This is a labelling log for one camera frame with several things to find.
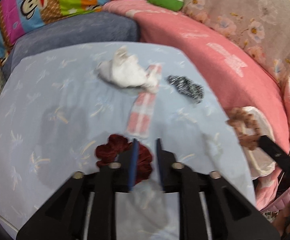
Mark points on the pink striped sock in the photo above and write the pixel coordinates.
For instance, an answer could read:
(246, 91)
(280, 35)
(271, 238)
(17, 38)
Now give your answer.
(140, 115)

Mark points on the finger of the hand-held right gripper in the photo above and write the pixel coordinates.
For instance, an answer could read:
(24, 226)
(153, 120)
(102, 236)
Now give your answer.
(275, 152)

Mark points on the waste bin with white liner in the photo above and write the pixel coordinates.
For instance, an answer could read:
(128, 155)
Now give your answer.
(260, 165)

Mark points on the beige floral cloth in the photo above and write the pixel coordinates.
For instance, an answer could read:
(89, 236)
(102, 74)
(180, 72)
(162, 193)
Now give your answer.
(247, 5)

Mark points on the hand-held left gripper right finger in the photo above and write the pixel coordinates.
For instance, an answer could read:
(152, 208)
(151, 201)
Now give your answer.
(159, 160)

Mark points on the plain white sock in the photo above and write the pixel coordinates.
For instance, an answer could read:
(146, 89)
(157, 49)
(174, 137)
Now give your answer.
(124, 73)

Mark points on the brown scrunchie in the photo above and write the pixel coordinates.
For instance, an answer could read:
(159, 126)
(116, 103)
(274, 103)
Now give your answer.
(250, 122)

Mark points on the pink blanket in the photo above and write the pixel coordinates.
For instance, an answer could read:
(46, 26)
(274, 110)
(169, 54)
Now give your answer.
(210, 55)

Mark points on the dark red scrunchie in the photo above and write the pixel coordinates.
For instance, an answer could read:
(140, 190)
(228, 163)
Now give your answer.
(109, 150)

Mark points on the striped monkey print quilt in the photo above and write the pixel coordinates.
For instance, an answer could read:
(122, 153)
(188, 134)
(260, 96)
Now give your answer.
(47, 2)

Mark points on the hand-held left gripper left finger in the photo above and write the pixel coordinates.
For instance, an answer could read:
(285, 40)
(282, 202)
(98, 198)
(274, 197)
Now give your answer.
(133, 160)

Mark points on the blue sofa cushion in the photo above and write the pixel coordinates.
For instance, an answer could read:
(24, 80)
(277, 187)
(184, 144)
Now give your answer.
(72, 32)

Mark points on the black and white scrunchie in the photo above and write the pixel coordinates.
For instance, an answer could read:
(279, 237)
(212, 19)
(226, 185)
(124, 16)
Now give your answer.
(185, 87)

